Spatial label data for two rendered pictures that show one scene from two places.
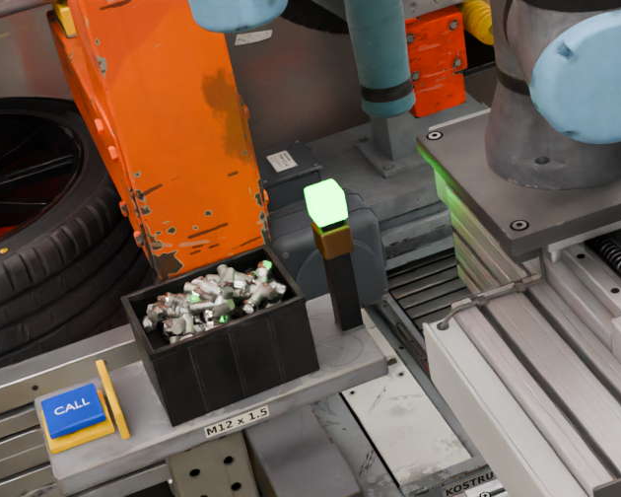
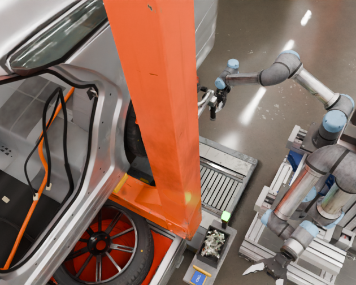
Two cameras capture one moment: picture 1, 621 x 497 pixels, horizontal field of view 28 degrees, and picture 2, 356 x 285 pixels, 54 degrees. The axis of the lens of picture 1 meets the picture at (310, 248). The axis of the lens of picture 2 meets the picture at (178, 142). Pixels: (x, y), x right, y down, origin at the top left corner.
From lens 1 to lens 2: 1.64 m
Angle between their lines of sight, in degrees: 37
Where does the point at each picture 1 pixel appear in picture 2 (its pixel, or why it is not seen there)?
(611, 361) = (324, 242)
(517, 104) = (297, 212)
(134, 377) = (196, 262)
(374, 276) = not seen: hidden behind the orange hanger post
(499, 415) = (317, 260)
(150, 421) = (211, 270)
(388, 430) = (204, 223)
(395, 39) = not seen: hidden behind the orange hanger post
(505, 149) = (294, 217)
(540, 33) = (328, 221)
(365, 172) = not seen: hidden behind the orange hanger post
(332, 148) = (140, 161)
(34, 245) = (147, 245)
